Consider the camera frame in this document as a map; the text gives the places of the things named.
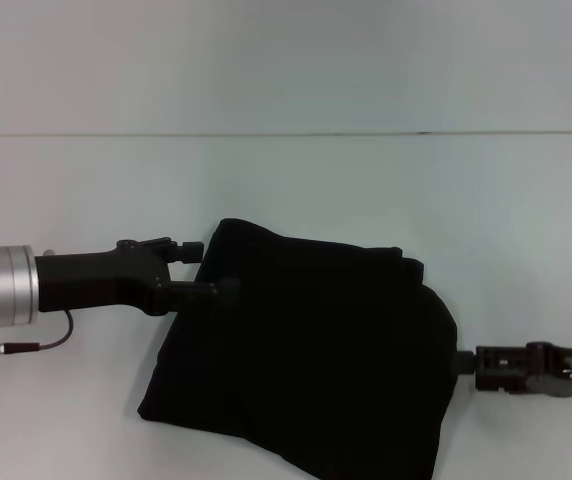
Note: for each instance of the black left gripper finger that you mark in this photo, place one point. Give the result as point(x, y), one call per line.
point(191, 251)
point(226, 290)

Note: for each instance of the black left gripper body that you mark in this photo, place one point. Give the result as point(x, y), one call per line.
point(96, 280)

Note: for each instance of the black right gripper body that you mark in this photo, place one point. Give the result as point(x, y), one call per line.
point(566, 370)

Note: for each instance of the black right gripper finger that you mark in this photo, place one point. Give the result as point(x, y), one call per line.
point(496, 370)

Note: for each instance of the black t-shirt with white print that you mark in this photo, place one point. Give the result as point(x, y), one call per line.
point(306, 350)

